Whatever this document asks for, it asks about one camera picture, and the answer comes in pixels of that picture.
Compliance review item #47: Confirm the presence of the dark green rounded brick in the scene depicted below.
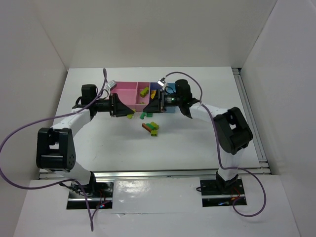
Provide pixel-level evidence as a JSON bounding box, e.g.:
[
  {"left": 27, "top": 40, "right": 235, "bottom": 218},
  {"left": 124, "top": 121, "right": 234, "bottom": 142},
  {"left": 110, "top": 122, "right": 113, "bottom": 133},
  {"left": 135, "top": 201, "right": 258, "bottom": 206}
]
[{"left": 145, "top": 123, "right": 155, "bottom": 130}]

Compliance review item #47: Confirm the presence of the brown long plate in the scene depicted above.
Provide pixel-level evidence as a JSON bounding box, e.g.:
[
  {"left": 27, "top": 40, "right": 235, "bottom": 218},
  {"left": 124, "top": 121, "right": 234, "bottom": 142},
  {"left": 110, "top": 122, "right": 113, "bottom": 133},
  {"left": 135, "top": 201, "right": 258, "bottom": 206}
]
[{"left": 142, "top": 123, "right": 151, "bottom": 133}]

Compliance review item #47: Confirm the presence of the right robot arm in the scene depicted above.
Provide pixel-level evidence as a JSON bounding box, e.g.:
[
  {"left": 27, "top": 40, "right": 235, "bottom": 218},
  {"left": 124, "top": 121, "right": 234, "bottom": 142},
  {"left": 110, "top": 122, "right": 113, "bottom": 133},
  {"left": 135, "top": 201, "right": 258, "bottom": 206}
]
[{"left": 111, "top": 79, "right": 253, "bottom": 191}]

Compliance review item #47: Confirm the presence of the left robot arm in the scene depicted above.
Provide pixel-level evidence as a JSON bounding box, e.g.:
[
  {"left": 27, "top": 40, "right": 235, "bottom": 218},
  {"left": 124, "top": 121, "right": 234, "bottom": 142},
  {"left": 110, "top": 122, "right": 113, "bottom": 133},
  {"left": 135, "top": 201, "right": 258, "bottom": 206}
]
[{"left": 36, "top": 84, "right": 134, "bottom": 193}]

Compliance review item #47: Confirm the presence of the light blue container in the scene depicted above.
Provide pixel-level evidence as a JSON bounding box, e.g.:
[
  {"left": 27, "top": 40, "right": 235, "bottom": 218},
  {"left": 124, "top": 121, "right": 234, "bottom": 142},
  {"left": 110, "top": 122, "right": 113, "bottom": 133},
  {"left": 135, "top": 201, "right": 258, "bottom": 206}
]
[{"left": 164, "top": 83, "right": 176, "bottom": 113}]

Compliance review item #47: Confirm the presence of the pink container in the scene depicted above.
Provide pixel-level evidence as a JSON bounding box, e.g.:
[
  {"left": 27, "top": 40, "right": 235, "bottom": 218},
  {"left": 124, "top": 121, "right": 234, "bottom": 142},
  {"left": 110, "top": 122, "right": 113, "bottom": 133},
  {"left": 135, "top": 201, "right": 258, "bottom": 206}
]
[{"left": 111, "top": 81, "right": 150, "bottom": 112}]

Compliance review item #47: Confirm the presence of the small lime square brick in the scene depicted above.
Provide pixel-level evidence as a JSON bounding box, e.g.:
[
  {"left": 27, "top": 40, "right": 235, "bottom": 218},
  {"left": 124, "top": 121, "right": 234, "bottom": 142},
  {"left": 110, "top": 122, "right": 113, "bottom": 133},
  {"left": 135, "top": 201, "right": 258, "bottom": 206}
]
[{"left": 151, "top": 130, "right": 158, "bottom": 137}]

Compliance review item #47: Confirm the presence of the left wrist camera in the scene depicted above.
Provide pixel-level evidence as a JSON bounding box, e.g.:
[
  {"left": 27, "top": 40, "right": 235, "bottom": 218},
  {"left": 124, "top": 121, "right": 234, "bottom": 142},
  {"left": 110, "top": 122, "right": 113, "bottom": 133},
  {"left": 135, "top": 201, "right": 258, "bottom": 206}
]
[{"left": 106, "top": 80, "right": 117, "bottom": 91}]

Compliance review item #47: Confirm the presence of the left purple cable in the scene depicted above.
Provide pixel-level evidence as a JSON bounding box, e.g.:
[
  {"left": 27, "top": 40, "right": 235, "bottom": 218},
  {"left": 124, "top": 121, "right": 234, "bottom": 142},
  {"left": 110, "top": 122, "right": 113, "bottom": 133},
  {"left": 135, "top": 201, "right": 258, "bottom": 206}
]
[{"left": 0, "top": 68, "right": 109, "bottom": 232}]

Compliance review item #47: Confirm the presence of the aluminium front rail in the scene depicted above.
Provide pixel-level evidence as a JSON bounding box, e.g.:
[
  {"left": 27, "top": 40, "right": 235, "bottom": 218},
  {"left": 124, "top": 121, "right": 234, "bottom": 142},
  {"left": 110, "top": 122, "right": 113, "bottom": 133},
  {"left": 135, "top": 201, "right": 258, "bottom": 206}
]
[{"left": 39, "top": 167, "right": 271, "bottom": 180}]

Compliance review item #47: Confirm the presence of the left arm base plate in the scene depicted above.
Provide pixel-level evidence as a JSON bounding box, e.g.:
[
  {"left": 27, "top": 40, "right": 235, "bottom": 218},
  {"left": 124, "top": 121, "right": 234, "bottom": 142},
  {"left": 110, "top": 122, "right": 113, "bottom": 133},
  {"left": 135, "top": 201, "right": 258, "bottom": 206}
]
[{"left": 66, "top": 181, "right": 114, "bottom": 210}]

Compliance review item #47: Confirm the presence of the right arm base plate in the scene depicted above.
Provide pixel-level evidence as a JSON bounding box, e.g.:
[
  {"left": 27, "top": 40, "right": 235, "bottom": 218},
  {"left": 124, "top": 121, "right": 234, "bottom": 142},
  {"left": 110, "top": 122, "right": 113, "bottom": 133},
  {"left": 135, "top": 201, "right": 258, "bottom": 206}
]
[{"left": 196, "top": 179, "right": 247, "bottom": 207}]

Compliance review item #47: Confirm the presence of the aluminium side rail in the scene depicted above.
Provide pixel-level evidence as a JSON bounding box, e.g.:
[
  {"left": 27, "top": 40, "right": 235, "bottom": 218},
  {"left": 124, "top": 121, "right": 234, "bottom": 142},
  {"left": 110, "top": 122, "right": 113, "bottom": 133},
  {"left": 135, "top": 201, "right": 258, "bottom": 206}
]
[{"left": 232, "top": 68, "right": 271, "bottom": 175}]

